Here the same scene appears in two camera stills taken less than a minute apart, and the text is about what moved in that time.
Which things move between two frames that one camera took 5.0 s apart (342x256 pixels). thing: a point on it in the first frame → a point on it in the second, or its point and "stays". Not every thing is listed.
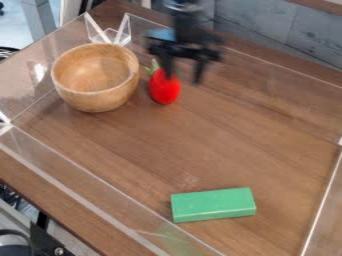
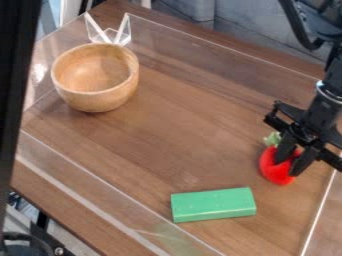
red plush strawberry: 165,90 → 278,172
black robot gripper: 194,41 → 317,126
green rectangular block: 216,204 stays
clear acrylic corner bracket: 118,37 stays
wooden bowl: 95,76 stays
